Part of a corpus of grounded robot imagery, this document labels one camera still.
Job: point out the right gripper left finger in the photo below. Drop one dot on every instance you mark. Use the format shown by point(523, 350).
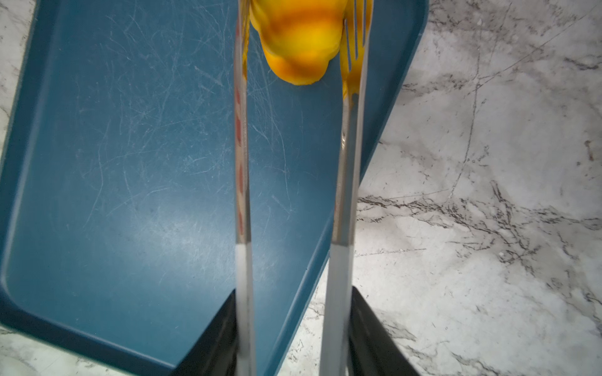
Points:
point(215, 352)

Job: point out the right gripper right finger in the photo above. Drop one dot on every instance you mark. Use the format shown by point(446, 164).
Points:
point(371, 349)

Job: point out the striped yellow bun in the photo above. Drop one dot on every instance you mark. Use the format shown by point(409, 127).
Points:
point(299, 38)

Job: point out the teal rectangular tray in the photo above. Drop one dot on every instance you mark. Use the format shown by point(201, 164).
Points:
point(118, 183)

